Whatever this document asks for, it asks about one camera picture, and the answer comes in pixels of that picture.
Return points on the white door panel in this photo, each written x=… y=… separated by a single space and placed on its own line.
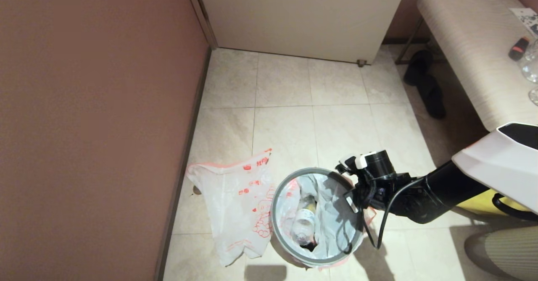
x=302 y=16

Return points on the black slipper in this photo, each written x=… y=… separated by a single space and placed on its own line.
x=418 y=66
x=433 y=98

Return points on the black remote with red button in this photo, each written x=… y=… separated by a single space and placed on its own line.
x=519 y=49

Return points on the printed paper card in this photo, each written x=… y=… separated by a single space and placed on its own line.
x=525 y=18

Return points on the clear drinking glass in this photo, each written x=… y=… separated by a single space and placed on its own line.
x=530 y=64
x=534 y=96

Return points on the clear plastic bottle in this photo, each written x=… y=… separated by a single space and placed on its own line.
x=303 y=220

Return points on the beige wood-grain bench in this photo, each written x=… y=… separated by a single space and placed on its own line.
x=470 y=54

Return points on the small metal door stop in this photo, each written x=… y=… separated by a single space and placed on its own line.
x=360 y=63

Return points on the round metal floor drain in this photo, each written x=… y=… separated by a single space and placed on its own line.
x=196 y=190

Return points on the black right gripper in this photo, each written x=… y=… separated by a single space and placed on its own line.
x=370 y=193

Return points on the dark baseboard strip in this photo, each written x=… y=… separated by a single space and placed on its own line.
x=184 y=163

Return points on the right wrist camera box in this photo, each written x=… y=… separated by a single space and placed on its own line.
x=346 y=165

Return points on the yellow fabric bag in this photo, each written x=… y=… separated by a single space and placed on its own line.
x=483 y=201

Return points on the white red-printed bag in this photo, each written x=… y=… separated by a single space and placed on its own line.
x=235 y=205

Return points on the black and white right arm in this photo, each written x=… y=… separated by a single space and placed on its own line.
x=441 y=188

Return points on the white trash bag with rubbish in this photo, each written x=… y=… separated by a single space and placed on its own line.
x=328 y=214

